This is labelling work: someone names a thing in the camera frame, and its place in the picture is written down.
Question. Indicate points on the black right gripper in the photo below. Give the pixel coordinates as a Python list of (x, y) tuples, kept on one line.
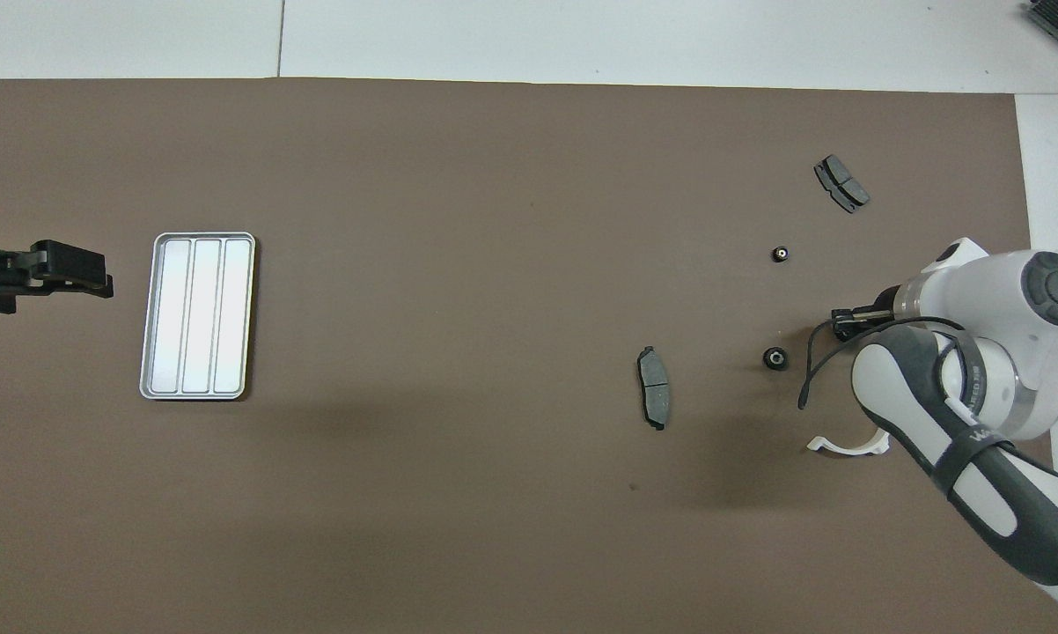
[(884, 313)]

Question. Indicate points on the small black bearing gear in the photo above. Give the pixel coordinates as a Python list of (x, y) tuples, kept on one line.
[(781, 254)]

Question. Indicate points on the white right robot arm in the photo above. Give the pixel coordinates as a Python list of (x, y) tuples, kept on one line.
[(1004, 291)]

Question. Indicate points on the silver metal tray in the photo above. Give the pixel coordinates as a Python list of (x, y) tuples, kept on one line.
[(199, 317)]

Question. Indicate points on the stacked grey brake pads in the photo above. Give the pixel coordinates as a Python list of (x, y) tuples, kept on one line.
[(841, 182)]

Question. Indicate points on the single grey brake pad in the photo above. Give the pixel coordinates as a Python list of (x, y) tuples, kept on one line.
[(655, 392)]

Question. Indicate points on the brown table mat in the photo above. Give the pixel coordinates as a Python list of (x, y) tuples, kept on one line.
[(494, 264)]

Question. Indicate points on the white curved plastic bracket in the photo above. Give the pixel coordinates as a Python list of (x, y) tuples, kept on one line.
[(837, 448)]

